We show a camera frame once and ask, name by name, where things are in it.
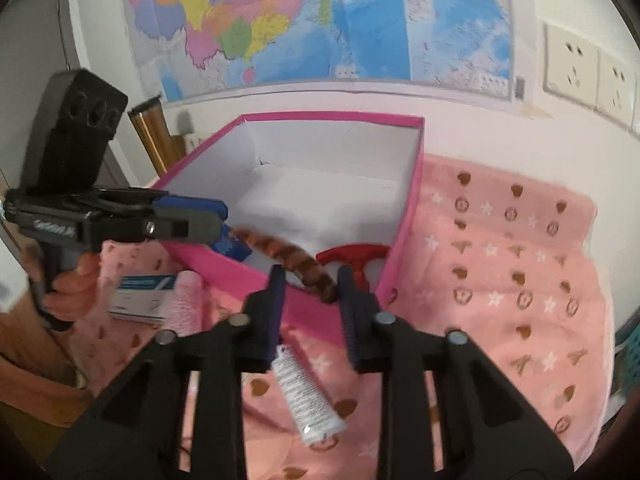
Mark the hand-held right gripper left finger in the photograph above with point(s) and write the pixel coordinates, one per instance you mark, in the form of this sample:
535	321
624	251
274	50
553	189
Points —
276	310

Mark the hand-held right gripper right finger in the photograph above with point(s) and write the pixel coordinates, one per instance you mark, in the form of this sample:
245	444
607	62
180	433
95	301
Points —
347	310

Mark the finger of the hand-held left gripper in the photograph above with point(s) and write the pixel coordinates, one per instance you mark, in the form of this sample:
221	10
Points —
195	232
190	206

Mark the small blue box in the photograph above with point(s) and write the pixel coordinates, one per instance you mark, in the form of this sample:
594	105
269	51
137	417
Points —
231	247

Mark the pink cosmetic tube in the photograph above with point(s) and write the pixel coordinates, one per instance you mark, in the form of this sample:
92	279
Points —
186	305

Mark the pink cardboard box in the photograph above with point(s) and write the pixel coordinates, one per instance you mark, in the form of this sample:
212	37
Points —
320	195

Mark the person's left forearm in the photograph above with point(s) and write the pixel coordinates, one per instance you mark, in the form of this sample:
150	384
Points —
30	370

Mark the person's left hand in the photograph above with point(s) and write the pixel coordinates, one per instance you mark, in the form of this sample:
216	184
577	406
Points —
77	292

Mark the red plastic clip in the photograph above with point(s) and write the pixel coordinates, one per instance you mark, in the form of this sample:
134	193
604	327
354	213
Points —
352	254

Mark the small white object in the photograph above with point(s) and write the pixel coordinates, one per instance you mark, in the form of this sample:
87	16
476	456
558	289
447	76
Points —
190	144

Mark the gold metal tumbler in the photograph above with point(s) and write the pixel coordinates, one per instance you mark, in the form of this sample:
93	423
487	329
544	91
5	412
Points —
152	130

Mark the white and blue carton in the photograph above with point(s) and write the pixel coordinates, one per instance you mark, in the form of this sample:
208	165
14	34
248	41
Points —
140	302

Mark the small white tube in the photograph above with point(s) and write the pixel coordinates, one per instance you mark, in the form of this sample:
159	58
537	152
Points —
306	395

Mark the grey door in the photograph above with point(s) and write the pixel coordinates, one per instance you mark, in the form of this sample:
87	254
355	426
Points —
45	30

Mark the pink printed blanket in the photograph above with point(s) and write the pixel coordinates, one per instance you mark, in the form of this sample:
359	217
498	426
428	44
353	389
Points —
500	285

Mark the colourful wall map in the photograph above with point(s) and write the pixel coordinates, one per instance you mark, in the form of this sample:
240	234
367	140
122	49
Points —
350	20

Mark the white wall socket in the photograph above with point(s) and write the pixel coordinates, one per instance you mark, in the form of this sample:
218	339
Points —
570	65
617	85

